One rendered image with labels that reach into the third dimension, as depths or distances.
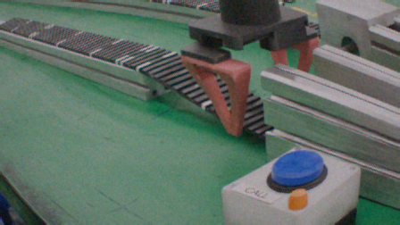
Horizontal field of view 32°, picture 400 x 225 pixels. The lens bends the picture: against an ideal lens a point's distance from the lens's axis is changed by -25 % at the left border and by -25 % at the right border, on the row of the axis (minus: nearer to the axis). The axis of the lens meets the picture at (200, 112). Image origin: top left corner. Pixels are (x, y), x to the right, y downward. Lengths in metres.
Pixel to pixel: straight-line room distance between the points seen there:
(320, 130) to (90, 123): 0.29
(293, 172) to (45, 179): 0.28
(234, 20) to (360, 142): 0.18
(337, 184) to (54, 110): 0.44
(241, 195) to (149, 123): 0.29
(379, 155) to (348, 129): 0.05
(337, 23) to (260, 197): 0.35
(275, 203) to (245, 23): 0.23
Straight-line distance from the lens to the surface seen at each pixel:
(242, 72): 0.73
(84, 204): 0.71
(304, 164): 0.58
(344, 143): 0.66
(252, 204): 0.57
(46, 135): 0.87
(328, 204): 0.57
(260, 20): 0.74
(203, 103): 0.83
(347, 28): 0.87
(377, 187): 0.65
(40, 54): 1.12
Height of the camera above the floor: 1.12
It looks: 23 degrees down
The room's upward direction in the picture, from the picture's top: 7 degrees counter-clockwise
